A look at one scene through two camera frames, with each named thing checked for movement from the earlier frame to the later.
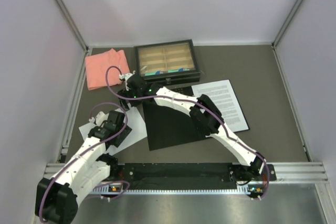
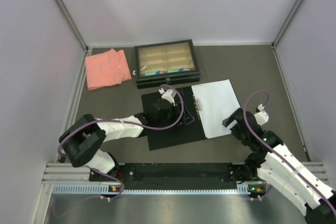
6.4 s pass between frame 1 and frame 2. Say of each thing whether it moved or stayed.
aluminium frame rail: stayed
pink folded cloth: stayed
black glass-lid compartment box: stayed
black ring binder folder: stayed
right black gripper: moved
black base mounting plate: stayed
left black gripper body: moved
